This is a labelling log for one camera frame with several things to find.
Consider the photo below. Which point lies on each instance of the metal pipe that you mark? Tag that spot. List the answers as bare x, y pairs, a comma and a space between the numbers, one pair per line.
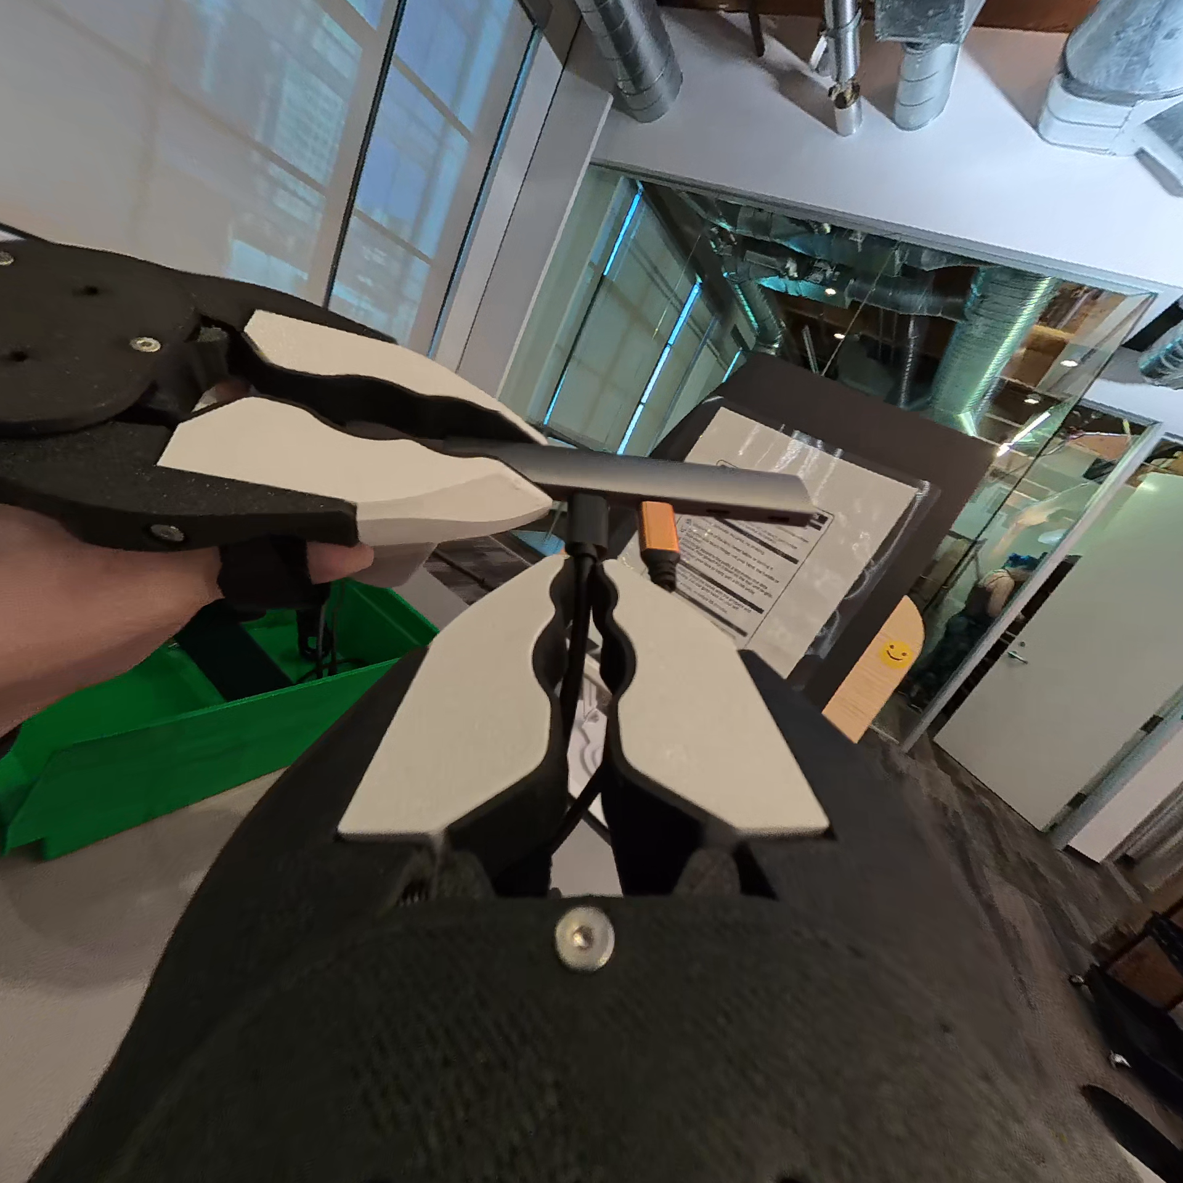
840, 74

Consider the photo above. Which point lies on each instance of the white duct fitting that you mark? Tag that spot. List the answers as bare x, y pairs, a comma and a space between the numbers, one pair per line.
1118, 83

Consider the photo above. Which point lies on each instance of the large window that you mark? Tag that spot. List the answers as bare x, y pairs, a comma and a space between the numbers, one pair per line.
231, 139

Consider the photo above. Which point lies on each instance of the white door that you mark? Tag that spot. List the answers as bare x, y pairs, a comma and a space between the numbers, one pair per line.
1062, 666

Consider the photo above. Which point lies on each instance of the green storage bin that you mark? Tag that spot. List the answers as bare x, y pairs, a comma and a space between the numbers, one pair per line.
185, 758

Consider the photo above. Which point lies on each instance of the laminated instruction sheet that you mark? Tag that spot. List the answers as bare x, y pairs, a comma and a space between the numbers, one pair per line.
859, 518

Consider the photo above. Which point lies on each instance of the wood-edged black board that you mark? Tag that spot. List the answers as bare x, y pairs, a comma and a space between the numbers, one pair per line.
942, 518

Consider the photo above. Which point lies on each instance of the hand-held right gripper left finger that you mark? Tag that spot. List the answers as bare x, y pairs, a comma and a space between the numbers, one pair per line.
462, 721

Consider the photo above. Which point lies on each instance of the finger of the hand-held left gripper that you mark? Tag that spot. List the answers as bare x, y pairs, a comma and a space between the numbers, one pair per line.
369, 472
369, 360

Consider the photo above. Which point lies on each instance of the person's left hand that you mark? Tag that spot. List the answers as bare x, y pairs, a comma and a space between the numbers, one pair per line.
92, 610

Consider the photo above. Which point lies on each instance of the silver ventilation duct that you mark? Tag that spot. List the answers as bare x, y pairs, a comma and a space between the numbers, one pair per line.
924, 65
638, 56

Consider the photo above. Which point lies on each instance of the grey usb hub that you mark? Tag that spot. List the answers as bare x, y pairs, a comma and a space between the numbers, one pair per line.
665, 486

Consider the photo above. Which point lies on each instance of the yellow smiley sticker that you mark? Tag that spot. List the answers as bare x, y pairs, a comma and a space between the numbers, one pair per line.
894, 654

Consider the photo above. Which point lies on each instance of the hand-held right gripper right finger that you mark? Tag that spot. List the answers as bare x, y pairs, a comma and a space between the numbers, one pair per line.
711, 731

